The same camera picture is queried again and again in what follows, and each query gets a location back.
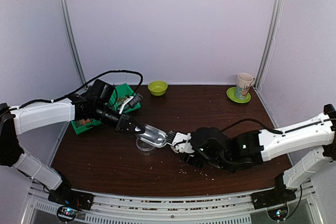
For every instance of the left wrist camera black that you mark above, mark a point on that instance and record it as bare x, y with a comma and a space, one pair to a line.
100, 92

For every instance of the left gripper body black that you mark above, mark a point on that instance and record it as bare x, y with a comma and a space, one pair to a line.
99, 114

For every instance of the left aluminium frame post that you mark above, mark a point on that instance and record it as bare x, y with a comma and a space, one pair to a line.
71, 41

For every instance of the patterned ceramic mug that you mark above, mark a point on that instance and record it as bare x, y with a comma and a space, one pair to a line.
244, 82

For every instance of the metal scoop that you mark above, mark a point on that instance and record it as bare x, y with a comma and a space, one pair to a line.
153, 136

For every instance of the small green bowl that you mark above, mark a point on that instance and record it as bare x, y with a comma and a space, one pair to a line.
157, 88

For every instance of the clear plastic jar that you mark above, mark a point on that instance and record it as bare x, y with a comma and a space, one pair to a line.
144, 148

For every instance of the right aluminium frame post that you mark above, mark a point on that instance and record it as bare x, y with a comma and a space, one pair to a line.
269, 44

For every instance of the green three-compartment candy bin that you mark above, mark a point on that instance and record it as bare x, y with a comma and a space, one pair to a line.
123, 90

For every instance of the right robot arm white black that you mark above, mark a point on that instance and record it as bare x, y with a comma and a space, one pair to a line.
317, 133

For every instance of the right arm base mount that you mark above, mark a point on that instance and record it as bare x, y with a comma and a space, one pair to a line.
274, 201

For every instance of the green saucer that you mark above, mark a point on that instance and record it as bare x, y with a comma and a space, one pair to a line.
236, 96

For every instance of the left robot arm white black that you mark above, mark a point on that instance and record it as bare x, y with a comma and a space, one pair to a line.
16, 121

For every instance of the aluminium frame post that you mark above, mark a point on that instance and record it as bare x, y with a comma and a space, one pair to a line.
269, 44
71, 41

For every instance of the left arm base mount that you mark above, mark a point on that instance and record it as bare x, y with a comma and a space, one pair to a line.
71, 204

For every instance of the orange candies pile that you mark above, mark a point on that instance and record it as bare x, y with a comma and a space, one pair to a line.
82, 122

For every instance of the green wrapped candies pile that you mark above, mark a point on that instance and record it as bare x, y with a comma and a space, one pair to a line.
122, 100

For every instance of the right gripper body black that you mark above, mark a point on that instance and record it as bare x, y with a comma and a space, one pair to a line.
222, 163

